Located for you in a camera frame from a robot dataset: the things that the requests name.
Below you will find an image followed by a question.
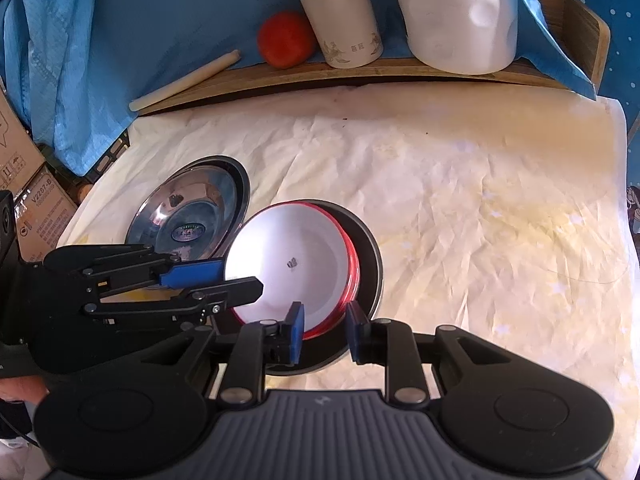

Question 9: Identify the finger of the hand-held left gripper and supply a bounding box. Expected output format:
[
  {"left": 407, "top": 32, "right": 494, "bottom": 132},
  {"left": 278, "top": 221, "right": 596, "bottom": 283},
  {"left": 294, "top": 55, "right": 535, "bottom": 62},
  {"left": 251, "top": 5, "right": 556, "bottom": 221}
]
[
  {"left": 42, "top": 244, "right": 226, "bottom": 294},
  {"left": 82, "top": 276, "right": 264, "bottom": 330}
]

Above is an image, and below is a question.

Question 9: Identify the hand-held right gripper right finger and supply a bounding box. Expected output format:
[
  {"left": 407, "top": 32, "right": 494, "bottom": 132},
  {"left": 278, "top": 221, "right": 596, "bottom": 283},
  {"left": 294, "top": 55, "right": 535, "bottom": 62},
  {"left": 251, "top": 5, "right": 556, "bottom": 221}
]
[{"left": 345, "top": 301, "right": 508, "bottom": 405}]

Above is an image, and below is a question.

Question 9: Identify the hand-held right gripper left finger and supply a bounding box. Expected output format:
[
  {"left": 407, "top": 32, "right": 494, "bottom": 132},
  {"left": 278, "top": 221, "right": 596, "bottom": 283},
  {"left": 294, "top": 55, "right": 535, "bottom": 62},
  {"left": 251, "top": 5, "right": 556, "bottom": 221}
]
[{"left": 127, "top": 301, "right": 306, "bottom": 405}]

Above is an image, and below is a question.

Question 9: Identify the large steel plate with sticker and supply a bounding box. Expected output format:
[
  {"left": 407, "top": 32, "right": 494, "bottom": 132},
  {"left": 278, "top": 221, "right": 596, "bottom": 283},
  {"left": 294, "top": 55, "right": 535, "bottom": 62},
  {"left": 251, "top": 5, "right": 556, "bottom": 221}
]
[{"left": 125, "top": 162, "right": 238, "bottom": 271}]

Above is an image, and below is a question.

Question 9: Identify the white bowl with red rim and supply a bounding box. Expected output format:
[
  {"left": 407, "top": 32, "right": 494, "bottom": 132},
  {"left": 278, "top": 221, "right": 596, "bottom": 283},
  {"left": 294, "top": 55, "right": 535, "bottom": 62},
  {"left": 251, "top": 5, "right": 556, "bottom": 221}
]
[{"left": 226, "top": 201, "right": 362, "bottom": 338}]

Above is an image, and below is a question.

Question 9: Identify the steel bowl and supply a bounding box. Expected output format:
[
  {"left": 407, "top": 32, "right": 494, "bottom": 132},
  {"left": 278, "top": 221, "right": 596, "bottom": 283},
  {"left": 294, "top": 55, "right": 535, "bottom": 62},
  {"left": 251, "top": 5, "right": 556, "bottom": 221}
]
[{"left": 260, "top": 200, "right": 385, "bottom": 377}]

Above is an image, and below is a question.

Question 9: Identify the small steel plate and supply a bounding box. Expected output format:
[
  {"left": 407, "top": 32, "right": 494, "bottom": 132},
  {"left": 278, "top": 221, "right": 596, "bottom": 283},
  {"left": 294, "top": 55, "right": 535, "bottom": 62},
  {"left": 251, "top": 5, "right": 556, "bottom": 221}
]
[{"left": 172, "top": 155, "right": 251, "bottom": 261}]

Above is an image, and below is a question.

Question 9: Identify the person's left hand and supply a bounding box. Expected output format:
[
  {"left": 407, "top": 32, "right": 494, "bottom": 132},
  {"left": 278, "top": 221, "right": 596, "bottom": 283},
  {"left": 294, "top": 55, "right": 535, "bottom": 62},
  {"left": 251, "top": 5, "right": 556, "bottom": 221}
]
[{"left": 0, "top": 375, "right": 50, "bottom": 406}]

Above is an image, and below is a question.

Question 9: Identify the large cardboard box blue logo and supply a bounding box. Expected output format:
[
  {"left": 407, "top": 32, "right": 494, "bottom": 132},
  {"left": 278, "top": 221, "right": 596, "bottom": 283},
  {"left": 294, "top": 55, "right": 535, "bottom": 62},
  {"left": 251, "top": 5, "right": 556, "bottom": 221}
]
[{"left": 12, "top": 160, "right": 78, "bottom": 266}]

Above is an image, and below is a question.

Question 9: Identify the black plastic crate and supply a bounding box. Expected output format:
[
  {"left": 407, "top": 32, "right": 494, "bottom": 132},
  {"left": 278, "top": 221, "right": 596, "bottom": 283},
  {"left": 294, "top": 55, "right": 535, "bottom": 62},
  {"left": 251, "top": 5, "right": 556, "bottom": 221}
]
[{"left": 87, "top": 127, "right": 132, "bottom": 181}]

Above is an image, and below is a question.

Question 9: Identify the cream cloth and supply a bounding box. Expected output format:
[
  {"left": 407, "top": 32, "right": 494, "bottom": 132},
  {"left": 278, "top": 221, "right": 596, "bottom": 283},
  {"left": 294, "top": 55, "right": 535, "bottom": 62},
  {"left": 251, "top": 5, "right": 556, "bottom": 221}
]
[{"left": 50, "top": 82, "right": 632, "bottom": 480}]

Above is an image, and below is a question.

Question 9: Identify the small cardboard box red print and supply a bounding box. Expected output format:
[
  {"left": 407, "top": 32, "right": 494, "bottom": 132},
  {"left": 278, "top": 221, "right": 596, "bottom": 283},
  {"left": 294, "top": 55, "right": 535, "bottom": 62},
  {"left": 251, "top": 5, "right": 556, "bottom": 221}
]
[{"left": 0, "top": 77, "right": 47, "bottom": 196}]

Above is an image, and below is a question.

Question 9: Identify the white rolling pin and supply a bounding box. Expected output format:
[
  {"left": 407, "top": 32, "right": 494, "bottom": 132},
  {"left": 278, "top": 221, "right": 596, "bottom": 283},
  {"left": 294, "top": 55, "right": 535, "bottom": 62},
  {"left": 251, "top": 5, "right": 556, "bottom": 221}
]
[{"left": 129, "top": 49, "right": 242, "bottom": 112}]

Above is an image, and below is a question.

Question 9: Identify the wooden shelf board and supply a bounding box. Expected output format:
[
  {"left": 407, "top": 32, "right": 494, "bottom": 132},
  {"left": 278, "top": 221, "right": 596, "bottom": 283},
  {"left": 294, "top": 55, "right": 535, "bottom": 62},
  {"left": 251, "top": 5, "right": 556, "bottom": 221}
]
[{"left": 135, "top": 0, "right": 612, "bottom": 116}]

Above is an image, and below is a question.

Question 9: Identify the red tomato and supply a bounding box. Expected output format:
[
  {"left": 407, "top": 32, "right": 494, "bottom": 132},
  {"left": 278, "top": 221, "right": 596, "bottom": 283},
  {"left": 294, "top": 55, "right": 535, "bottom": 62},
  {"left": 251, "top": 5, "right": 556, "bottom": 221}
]
[{"left": 257, "top": 11, "right": 317, "bottom": 69}]

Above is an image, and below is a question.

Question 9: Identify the light blue garment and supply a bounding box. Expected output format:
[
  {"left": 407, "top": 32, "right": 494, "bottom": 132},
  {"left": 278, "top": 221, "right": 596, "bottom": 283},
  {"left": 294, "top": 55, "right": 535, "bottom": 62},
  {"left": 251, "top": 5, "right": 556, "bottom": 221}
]
[{"left": 0, "top": 0, "right": 598, "bottom": 177}]

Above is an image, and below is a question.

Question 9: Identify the white thermos with steel lid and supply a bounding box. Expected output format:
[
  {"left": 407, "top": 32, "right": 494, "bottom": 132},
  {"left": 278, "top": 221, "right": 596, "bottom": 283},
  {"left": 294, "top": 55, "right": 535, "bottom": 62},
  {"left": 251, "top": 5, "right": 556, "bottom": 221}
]
[{"left": 297, "top": 0, "right": 384, "bottom": 69}]

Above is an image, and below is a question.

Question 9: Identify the white bottle red blue lid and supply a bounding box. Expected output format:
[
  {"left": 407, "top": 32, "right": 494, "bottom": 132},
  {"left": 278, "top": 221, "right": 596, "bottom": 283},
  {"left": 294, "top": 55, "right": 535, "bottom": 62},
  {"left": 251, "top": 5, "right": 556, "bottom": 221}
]
[{"left": 390, "top": 0, "right": 519, "bottom": 75}]

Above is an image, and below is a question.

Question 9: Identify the blue white-dotted cloth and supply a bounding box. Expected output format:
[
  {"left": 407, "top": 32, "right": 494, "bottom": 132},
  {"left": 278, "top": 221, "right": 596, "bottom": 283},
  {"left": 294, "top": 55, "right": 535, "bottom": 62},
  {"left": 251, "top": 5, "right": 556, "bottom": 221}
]
[{"left": 530, "top": 0, "right": 640, "bottom": 156}]

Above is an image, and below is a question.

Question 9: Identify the black cable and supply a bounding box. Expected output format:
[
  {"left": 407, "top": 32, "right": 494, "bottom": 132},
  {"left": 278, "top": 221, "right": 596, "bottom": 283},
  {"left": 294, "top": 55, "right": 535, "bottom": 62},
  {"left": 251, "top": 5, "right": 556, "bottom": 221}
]
[{"left": 0, "top": 402, "right": 38, "bottom": 446}]

